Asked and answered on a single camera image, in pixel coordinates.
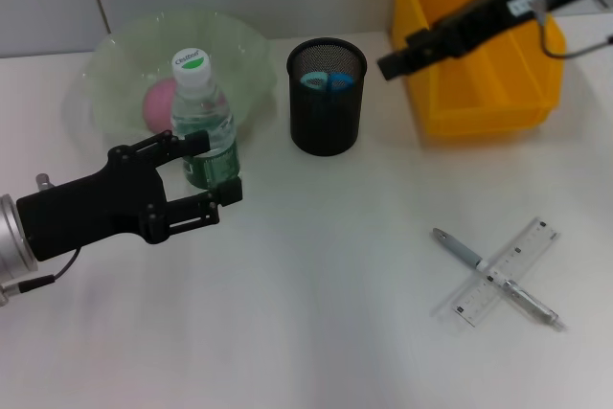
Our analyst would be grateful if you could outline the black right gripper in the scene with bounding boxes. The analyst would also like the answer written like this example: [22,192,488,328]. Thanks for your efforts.
[375,0,589,81]

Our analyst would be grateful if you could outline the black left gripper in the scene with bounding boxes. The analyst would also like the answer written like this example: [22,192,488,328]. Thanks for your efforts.
[16,129,245,262]

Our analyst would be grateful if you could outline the clear green-label water bottle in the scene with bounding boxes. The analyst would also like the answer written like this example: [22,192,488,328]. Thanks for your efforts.
[170,47,240,190]

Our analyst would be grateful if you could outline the pink toy peach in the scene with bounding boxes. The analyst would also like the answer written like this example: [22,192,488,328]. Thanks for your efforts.
[142,78,178,135]

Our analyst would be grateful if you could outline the blue capped scissors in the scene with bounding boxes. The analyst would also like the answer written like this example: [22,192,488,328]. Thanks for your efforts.
[299,71,354,94]

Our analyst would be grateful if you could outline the grey clear pen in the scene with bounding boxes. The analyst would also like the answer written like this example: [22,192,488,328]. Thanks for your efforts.
[432,226,564,332]

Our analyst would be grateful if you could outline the transparent plastic ruler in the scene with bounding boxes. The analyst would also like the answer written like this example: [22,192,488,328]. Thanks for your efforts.
[449,217,561,329]

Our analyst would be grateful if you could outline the black mesh pen holder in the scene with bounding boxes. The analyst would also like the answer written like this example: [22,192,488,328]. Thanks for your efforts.
[285,36,369,157]

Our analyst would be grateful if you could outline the green glass fruit plate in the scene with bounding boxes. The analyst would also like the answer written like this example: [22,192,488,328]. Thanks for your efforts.
[61,9,279,147]

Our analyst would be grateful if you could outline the yellow plastic bin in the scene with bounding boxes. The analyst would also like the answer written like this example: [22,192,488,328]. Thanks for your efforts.
[391,0,566,138]

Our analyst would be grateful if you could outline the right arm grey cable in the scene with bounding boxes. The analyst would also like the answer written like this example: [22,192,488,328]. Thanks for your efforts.
[529,0,613,60]

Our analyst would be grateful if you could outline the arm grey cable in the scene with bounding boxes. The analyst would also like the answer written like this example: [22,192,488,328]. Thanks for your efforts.
[0,245,80,296]
[529,0,613,60]

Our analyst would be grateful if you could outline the left arm grey cable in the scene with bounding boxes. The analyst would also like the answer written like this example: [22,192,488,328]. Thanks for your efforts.
[0,245,80,296]

